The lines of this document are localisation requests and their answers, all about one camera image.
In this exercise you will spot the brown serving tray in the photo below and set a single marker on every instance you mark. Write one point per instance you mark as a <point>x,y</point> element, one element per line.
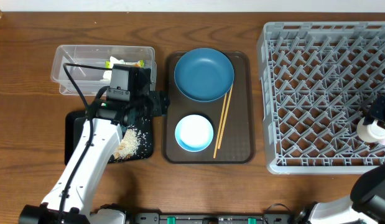
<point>237,145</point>

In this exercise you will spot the green yellow snack wrapper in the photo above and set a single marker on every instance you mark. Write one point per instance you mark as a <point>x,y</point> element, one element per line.
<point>139,63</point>

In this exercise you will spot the wooden chopstick left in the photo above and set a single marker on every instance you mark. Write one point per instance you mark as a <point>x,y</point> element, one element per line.
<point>220,125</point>

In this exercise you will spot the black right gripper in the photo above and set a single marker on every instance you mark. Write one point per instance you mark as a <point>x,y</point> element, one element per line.
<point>380,112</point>

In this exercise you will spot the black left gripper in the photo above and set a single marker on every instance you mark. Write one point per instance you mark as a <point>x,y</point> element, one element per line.
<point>161,104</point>

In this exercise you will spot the white tissue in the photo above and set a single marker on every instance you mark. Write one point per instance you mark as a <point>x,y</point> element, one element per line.
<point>108,73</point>

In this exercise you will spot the dark blue plate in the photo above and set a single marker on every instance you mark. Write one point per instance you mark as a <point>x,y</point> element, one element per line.
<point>204,74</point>

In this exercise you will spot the wooden chopstick right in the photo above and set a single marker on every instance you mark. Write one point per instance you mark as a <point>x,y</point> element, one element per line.
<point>225,117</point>

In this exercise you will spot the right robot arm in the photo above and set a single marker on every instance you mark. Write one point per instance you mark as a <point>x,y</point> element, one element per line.
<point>366,202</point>

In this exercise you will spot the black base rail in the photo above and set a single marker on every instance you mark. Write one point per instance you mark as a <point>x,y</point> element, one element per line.
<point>211,218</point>

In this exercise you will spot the clear plastic waste bin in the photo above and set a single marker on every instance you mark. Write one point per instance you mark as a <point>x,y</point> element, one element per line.
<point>89,80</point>

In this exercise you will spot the light blue bowl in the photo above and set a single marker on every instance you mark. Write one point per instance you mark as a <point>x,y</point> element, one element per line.
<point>194,133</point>

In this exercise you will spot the cream plastic cup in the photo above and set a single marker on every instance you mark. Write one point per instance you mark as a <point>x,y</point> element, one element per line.
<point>370,133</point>

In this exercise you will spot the black plastic tray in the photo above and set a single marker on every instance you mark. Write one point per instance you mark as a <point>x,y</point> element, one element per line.
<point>143,127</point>

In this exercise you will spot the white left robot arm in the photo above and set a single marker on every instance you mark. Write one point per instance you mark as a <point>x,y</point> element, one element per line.
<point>106,123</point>

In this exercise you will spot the wooden chopstick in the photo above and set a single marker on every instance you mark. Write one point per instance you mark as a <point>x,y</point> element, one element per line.
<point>220,125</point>
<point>225,117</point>

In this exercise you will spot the grey dishwasher rack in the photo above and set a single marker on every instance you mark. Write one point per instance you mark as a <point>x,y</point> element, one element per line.
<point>318,81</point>

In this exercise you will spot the pile of cooked rice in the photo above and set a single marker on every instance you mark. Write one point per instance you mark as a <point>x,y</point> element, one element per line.
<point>134,143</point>

